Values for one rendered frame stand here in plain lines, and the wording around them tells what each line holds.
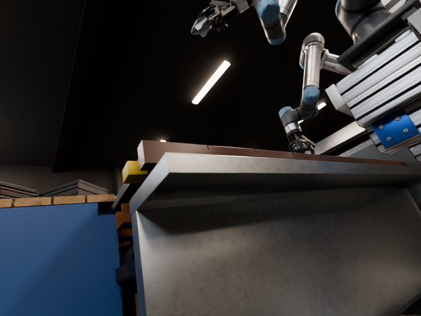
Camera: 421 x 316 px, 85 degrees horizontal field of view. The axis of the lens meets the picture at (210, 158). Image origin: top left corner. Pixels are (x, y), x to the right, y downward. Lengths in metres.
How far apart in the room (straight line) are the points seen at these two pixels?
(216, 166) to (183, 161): 0.05
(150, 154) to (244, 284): 0.33
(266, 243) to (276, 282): 0.08
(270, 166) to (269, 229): 0.21
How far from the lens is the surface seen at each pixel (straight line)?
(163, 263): 0.44
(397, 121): 0.88
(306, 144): 1.28
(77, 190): 0.78
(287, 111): 1.34
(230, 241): 0.51
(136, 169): 0.61
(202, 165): 0.33
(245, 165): 0.38
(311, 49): 1.44
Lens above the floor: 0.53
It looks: 24 degrees up
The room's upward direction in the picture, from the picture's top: 14 degrees counter-clockwise
